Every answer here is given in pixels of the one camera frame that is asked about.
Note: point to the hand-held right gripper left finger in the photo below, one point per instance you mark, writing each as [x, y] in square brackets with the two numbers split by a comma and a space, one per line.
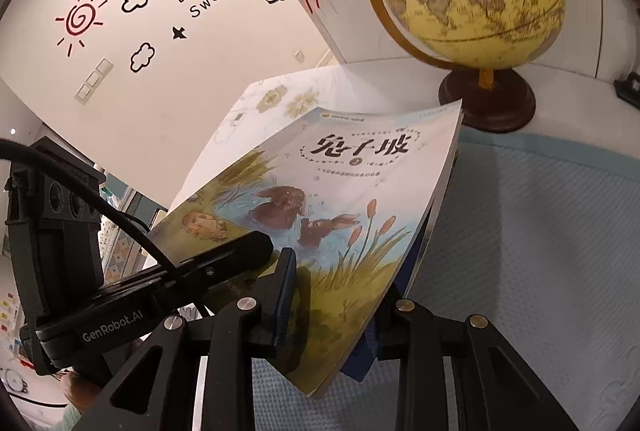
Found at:
[285, 306]

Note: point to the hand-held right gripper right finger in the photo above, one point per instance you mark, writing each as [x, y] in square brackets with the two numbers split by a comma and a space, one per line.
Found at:
[425, 351]

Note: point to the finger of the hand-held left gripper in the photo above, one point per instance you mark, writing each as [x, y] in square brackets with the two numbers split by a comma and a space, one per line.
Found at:
[225, 256]

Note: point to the white rabbit pond book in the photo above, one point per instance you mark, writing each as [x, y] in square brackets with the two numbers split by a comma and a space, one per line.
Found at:
[350, 191]

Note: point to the person's left forearm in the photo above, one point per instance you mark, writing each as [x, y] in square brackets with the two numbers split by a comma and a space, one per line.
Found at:
[70, 421]

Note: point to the person's left hand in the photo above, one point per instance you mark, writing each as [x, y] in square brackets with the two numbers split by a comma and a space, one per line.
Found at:
[80, 391]

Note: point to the light blue textured mat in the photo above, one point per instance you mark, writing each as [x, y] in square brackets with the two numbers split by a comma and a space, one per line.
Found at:
[525, 236]

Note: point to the black ornate stand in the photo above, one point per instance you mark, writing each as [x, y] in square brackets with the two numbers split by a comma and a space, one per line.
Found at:
[629, 88]

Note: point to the white light switch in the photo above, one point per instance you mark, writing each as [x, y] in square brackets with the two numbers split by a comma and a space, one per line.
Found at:
[95, 78]

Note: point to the white wall outlet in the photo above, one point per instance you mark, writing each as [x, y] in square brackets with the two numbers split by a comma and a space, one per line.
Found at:
[299, 57]

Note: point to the red sun wall decal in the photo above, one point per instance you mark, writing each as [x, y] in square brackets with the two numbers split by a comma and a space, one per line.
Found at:
[80, 18]

